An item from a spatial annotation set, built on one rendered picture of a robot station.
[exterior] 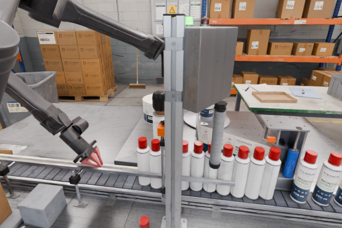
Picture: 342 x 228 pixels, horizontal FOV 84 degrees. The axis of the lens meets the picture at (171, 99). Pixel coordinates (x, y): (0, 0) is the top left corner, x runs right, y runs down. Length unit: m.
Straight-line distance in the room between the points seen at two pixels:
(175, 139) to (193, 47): 0.23
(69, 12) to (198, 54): 0.36
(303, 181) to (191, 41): 0.63
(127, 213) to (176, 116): 0.48
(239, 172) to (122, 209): 0.45
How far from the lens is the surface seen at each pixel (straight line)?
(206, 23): 0.54
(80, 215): 0.88
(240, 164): 0.73
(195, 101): 0.44
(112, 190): 0.86
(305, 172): 0.82
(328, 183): 0.88
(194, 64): 0.42
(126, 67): 5.37
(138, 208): 0.84
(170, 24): 0.43
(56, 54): 4.33
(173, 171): 0.58
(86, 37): 4.02
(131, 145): 1.08
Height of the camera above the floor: 1.48
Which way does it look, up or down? 21 degrees down
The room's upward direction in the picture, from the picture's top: straight up
